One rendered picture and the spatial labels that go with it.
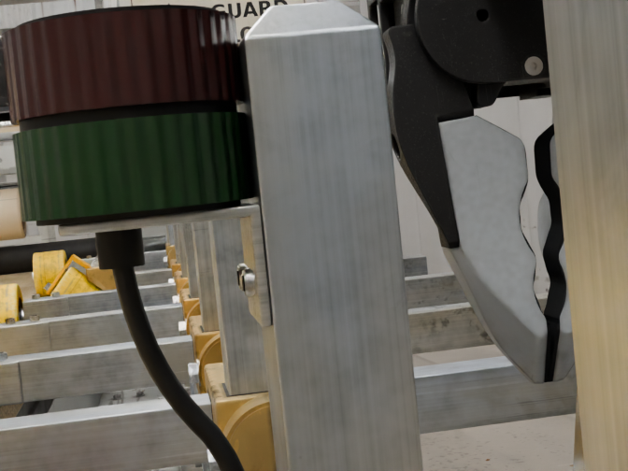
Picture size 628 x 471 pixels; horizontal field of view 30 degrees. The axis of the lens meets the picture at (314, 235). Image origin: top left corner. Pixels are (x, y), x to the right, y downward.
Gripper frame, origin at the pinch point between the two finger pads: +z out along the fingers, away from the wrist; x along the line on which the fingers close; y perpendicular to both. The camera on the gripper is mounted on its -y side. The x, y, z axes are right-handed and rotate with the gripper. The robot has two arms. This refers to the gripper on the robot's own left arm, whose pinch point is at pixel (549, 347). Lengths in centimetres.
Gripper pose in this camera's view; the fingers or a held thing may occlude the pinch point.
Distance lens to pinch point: 39.0
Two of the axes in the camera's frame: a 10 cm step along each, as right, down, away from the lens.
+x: -9.9, 1.1, -1.3
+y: -1.4, -0.4, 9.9
